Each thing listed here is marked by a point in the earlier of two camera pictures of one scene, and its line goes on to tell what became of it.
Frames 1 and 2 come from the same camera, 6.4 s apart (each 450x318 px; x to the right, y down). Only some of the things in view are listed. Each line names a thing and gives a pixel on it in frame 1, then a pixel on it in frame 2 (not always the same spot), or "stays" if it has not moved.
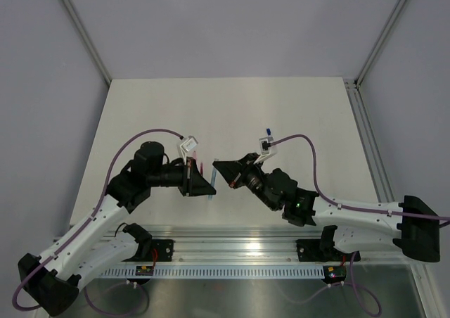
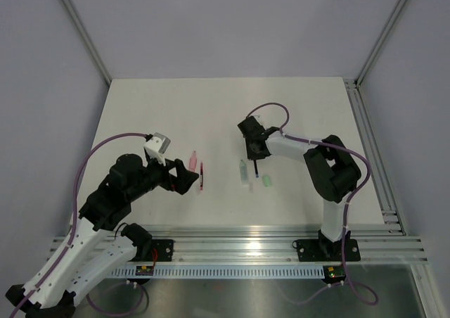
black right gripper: [233, 173] -> [250, 154]
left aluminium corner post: [81, 31] stays
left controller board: [144, 270] stays
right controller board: [335, 274] stays
